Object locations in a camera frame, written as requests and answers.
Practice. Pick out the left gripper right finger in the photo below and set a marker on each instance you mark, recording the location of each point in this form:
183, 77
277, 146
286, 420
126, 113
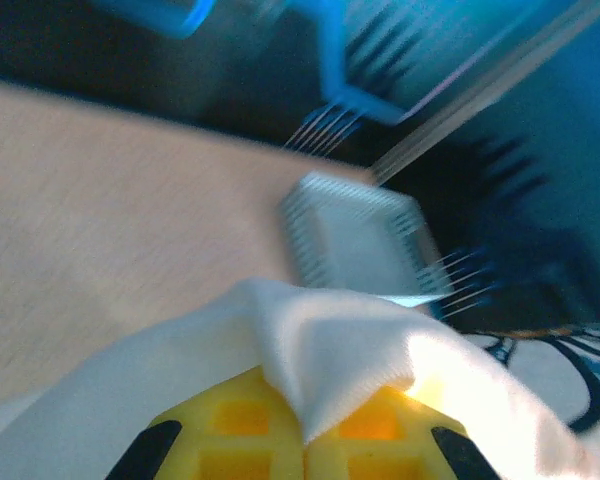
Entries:
380, 445

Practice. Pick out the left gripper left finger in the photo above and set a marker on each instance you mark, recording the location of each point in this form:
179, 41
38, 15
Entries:
230, 440

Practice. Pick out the white printed t-shirt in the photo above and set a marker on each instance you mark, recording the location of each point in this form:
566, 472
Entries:
330, 340

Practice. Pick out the light grey perforated basket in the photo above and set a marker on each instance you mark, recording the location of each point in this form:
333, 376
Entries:
360, 240

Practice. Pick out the aluminium frame post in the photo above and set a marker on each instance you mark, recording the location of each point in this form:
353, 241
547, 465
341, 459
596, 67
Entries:
480, 102

